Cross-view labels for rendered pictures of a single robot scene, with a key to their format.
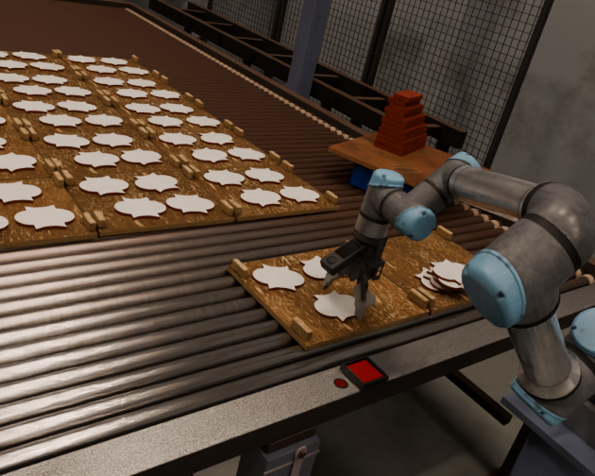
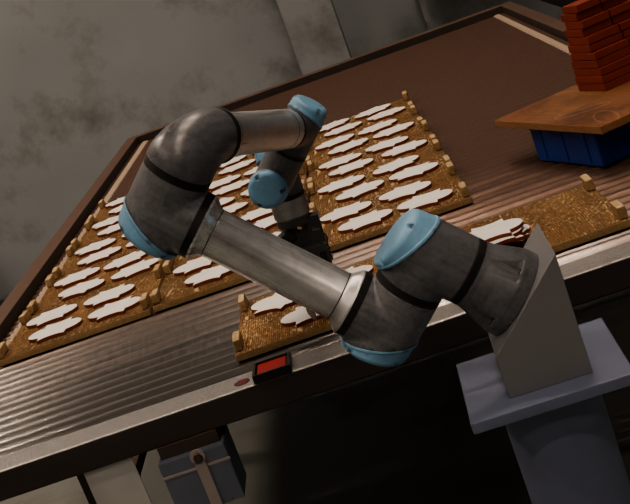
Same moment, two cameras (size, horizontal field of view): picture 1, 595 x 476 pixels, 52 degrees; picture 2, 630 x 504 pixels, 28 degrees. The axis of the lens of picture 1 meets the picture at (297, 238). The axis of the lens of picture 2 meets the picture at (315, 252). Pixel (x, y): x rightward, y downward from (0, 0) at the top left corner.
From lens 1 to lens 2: 2.01 m
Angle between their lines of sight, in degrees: 45
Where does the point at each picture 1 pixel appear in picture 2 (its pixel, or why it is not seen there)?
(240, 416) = (122, 422)
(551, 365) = (287, 288)
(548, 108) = not seen: outside the picture
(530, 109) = not seen: outside the picture
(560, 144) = not seen: outside the picture
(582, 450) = (488, 398)
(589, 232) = (168, 148)
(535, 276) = (137, 203)
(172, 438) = (56, 444)
